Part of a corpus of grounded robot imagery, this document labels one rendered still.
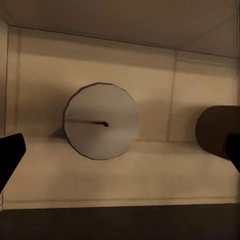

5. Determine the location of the pillar candle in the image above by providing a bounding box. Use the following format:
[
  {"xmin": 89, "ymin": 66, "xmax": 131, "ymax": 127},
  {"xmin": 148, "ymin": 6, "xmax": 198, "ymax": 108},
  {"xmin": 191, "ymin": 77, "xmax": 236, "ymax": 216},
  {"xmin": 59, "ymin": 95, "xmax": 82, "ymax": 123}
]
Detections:
[
  {"xmin": 62, "ymin": 82, "xmax": 141, "ymax": 160},
  {"xmin": 196, "ymin": 105, "xmax": 240, "ymax": 161}
]

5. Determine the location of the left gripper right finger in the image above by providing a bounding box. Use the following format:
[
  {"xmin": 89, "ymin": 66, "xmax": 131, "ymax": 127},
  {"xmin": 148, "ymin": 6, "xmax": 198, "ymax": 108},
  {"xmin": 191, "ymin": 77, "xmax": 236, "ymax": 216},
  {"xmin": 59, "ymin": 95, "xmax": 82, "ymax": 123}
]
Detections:
[{"xmin": 224, "ymin": 133, "xmax": 240, "ymax": 172}]

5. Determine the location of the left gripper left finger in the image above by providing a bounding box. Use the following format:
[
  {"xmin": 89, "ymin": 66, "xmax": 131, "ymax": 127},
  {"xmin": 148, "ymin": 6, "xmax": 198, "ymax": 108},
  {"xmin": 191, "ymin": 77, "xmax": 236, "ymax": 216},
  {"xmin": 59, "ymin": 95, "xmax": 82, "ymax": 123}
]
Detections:
[{"xmin": 0, "ymin": 133, "xmax": 26, "ymax": 193}]

